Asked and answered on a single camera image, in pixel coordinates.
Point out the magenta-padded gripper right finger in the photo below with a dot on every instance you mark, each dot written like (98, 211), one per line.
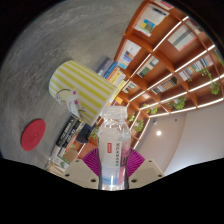
(146, 171)

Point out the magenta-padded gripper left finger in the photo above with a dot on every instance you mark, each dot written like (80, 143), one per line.
(78, 171)

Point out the clear plastic water bottle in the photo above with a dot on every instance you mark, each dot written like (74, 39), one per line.
(113, 150)

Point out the brown cardboard box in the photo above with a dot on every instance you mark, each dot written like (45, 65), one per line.
(71, 155)

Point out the tall green-white drink carton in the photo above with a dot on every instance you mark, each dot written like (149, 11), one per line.
(59, 161)

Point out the stack of dark books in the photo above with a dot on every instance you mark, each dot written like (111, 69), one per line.
(66, 136)

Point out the dark office chair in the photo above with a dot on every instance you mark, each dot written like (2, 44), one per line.
(85, 133)

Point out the round recessed ceiling light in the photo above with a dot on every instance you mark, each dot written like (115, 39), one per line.
(158, 132)

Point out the flat round red coaster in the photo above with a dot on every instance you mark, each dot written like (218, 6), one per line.
(33, 135)

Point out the yellow striped white mug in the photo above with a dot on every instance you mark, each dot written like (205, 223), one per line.
(86, 88)

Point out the orange wooden shelf unit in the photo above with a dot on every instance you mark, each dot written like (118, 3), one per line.
(166, 43)

